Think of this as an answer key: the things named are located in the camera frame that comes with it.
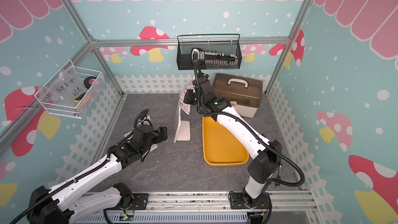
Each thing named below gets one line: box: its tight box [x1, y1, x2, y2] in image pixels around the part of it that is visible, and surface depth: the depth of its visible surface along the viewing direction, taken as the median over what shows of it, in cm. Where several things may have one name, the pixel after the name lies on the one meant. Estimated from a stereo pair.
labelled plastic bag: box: [42, 66, 88, 106], surface depth 69 cm
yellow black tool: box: [73, 92, 87, 103], surface depth 66 cm
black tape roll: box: [83, 76, 97, 90], surface depth 81 cm
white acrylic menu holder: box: [173, 95, 191, 144], surface depth 96 cm
